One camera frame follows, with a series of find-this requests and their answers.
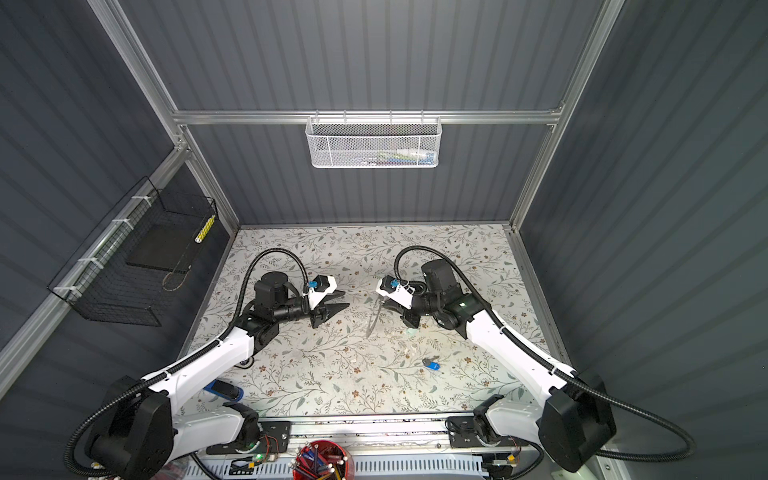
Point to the white wire mesh basket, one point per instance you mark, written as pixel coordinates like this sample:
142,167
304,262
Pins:
348,145

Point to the horizontal aluminium frame bar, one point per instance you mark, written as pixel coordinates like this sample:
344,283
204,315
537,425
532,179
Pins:
293,117

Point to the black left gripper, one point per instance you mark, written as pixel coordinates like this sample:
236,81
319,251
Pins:
320,313

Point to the aluminium frame corner post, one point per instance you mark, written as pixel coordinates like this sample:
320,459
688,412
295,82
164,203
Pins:
117,26

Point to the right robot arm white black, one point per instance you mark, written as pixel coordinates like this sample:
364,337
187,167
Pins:
568,425

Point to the blue black stapler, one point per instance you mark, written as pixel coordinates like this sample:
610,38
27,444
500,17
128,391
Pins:
225,390

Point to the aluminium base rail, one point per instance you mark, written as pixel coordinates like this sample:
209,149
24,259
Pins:
395,446

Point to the yellow marker pen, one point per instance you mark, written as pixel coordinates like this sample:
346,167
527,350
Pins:
205,229

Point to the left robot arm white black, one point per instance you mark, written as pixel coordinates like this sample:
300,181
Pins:
139,427

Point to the black foam pad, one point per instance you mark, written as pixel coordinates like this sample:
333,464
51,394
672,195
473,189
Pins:
165,248

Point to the red pencil cup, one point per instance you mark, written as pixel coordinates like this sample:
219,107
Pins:
323,459

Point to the black wire basket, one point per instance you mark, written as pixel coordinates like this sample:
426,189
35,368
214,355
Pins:
132,271

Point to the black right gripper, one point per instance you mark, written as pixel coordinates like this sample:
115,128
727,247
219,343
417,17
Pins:
407,316

